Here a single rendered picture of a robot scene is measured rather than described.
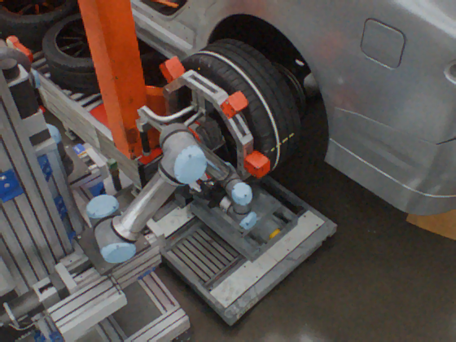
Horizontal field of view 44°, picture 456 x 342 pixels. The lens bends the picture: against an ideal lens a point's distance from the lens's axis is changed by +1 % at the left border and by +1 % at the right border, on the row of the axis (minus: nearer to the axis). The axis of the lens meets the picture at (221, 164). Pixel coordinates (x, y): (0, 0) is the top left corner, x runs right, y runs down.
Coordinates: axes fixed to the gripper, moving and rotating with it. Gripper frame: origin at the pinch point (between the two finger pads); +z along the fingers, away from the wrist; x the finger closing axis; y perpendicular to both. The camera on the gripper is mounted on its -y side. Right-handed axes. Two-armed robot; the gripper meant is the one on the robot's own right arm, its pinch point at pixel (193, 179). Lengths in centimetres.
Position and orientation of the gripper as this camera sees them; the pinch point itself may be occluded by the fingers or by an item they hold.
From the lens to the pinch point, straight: 244.0
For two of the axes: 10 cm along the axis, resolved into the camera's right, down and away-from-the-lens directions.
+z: -6.9, -5.1, 5.2
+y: -0.3, -6.9, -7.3
